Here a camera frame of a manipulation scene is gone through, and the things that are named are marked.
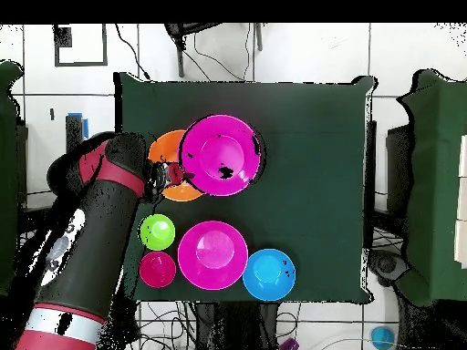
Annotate small green bowl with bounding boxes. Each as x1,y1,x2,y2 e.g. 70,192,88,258
139,213,177,252

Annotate small crimson bowl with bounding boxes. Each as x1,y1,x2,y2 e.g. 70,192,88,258
139,251,178,289

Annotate large orange bowl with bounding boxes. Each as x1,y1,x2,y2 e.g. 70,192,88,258
148,129,205,202

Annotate light blue bowl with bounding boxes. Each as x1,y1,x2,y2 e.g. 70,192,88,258
242,248,297,303

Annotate tangle of cables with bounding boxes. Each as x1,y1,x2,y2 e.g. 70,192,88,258
138,301,200,350

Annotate black cable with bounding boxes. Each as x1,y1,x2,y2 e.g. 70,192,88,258
114,23,151,80

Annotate large pink bowl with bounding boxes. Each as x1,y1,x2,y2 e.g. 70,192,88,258
179,114,266,198
177,220,250,292

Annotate black square frame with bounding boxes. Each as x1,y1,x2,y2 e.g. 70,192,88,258
53,23,109,67

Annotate white boxes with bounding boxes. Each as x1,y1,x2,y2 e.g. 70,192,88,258
453,133,467,270

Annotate grey office chair base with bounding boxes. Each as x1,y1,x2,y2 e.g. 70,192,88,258
367,249,411,287

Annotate green-covered side table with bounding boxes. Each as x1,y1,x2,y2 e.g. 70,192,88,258
0,60,28,296
396,69,467,307

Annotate blue disc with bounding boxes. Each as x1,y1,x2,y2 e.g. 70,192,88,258
369,324,398,350

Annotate dark green tablecloth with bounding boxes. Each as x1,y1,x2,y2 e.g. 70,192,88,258
113,71,377,305

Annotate blue tape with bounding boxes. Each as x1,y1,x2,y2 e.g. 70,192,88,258
67,112,89,140

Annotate black bench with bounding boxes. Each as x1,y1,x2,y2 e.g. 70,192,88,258
16,114,86,234

